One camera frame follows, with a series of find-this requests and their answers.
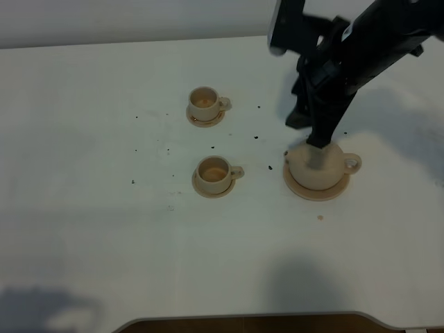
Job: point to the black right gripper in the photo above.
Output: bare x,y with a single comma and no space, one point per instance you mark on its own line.
337,57

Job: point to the beige ceramic teapot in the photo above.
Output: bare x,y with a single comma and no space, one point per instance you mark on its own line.
320,170

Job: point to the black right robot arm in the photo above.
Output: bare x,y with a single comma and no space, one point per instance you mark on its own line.
402,28

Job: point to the beige teapot saucer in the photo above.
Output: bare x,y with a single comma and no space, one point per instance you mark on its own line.
314,195

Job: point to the far beige cup saucer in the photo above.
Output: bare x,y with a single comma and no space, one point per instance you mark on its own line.
204,124

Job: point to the beige cup saucer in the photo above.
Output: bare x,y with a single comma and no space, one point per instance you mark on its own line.
204,124
205,194

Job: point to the far beige teacup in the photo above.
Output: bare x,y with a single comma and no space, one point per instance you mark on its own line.
205,104

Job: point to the beige teacup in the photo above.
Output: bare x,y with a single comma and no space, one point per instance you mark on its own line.
215,173
205,104

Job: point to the near beige cup saucer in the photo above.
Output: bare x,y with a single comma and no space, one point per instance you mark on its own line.
205,194

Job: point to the near beige teacup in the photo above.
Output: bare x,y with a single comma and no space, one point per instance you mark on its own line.
215,173

